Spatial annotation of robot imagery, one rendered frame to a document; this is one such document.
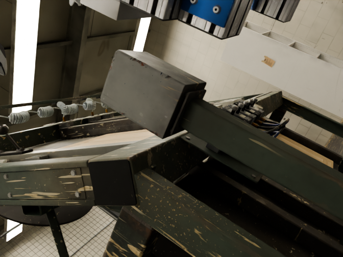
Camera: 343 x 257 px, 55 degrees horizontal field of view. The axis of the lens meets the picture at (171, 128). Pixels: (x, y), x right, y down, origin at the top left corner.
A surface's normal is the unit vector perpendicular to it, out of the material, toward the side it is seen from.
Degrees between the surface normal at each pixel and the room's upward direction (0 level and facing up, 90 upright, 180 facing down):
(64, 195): 90
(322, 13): 90
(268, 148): 90
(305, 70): 90
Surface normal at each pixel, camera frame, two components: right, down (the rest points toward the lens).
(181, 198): 0.37, -0.86
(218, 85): -0.50, 0.33
